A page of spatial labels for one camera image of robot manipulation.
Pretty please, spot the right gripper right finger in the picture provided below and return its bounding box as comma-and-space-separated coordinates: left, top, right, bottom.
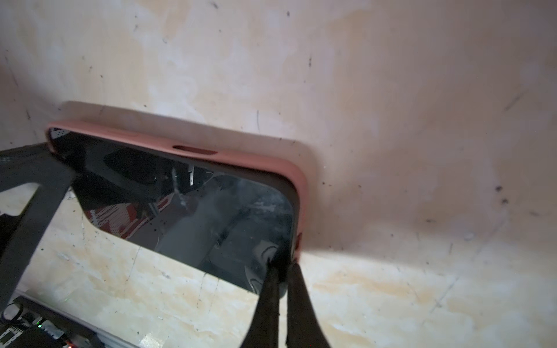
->
286, 263, 330, 348

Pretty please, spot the black phone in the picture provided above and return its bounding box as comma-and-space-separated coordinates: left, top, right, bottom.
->
48, 128, 300, 294

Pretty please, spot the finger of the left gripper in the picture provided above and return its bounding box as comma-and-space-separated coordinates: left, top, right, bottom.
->
1, 143, 75, 309

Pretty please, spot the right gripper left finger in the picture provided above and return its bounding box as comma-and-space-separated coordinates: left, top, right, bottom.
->
240, 264, 280, 348

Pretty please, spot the pink case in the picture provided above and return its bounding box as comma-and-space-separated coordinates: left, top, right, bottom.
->
45, 120, 310, 260

